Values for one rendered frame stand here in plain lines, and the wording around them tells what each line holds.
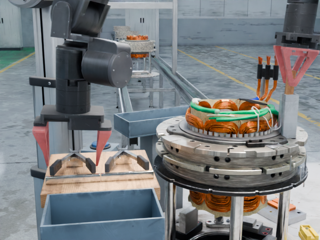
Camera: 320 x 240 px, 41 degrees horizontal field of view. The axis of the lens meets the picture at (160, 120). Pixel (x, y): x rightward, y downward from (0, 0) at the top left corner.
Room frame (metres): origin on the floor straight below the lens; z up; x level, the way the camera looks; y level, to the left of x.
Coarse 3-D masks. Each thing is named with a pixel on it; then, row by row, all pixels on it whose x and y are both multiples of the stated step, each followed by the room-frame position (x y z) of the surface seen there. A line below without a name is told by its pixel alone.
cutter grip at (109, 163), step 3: (111, 156) 0.72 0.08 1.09; (108, 159) 0.71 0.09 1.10; (111, 159) 0.71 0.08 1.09; (108, 162) 0.69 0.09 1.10; (111, 162) 0.70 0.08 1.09; (105, 165) 0.68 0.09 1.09; (108, 165) 0.68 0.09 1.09; (111, 165) 0.70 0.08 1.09; (105, 168) 0.68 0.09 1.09; (108, 168) 0.68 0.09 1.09; (111, 168) 0.70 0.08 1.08; (105, 171) 0.68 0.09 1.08; (108, 171) 0.68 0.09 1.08
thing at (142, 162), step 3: (138, 156) 0.72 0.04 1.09; (141, 156) 0.72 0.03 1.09; (138, 159) 0.72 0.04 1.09; (141, 159) 0.71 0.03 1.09; (144, 159) 0.71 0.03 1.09; (138, 162) 0.72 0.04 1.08; (141, 162) 0.71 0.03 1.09; (144, 162) 0.69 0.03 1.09; (147, 162) 0.69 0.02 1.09; (141, 165) 0.71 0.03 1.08; (144, 165) 0.69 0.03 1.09; (147, 165) 0.69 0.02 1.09; (144, 168) 0.69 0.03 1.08; (147, 168) 0.69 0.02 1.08
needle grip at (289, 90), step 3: (294, 72) 0.84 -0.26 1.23; (294, 75) 0.84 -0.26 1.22; (294, 78) 0.84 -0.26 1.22; (285, 84) 0.85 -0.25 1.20; (288, 84) 0.84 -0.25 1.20; (285, 87) 0.85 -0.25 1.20; (288, 87) 0.84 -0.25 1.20; (291, 87) 0.84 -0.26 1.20; (285, 90) 0.84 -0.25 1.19; (288, 90) 0.84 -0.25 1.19; (291, 90) 0.84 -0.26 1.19; (285, 93) 0.84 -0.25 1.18; (288, 93) 0.84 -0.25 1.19; (291, 93) 0.84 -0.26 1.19
